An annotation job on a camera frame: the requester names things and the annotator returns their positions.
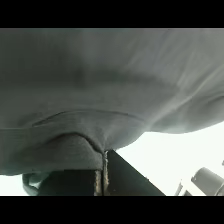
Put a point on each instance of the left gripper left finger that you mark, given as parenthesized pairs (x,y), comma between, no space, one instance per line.
(71,183)

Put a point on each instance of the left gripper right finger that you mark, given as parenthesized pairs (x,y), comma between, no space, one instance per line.
(128,180)

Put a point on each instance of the grey T-shirt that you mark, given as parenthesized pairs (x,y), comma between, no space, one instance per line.
(100,83)

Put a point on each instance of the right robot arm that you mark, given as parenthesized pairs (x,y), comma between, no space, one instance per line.
(208,181)

